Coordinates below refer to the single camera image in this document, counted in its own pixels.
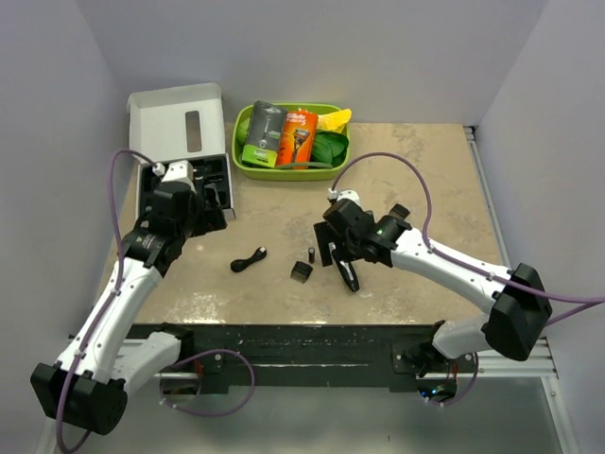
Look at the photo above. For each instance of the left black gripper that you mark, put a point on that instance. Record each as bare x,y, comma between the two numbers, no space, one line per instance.
210,218

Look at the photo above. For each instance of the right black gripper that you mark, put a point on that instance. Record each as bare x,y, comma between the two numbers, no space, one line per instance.
326,235

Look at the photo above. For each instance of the black silver hair clipper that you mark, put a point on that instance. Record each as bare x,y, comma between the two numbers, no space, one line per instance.
345,267

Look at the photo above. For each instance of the black comb guard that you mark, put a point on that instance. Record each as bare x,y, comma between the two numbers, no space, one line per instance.
301,272
399,211

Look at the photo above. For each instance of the white clipper kit box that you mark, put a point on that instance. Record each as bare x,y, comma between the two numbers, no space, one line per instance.
185,123

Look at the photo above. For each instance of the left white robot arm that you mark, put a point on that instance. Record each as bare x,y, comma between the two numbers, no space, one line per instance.
89,384

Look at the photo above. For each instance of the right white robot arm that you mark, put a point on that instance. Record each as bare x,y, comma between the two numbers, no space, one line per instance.
514,310

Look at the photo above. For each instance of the green plastic basket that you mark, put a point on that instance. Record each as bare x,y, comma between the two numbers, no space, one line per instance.
314,172

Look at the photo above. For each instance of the green cloth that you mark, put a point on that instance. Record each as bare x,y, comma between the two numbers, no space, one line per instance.
330,148

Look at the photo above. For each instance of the orange razor package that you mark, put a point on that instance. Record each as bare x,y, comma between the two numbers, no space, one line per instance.
297,139

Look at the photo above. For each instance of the yellow cloth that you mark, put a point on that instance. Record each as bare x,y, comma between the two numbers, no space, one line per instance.
335,121

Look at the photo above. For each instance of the grey green razor package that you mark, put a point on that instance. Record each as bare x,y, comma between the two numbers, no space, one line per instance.
264,135

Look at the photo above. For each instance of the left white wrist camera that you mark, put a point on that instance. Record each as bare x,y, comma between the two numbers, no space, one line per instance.
180,172

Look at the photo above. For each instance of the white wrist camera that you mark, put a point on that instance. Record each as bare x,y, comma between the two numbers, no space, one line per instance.
335,195
180,172

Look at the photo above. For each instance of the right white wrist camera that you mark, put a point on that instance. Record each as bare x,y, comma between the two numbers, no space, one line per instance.
335,195

